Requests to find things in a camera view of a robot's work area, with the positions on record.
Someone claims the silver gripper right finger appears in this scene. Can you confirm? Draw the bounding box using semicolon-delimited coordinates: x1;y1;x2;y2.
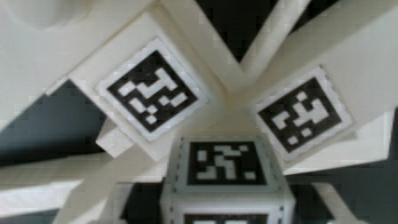
290;181;371;224

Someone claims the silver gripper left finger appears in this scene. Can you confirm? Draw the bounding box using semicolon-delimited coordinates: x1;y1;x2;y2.
87;181;165;224

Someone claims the white tagged cube block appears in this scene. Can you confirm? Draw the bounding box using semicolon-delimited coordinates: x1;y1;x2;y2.
160;136;295;224

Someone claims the white chair back frame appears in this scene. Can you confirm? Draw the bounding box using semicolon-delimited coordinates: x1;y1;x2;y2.
0;0;398;224

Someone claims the white chair seat part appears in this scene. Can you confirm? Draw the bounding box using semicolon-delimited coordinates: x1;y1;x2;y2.
0;0;217;181

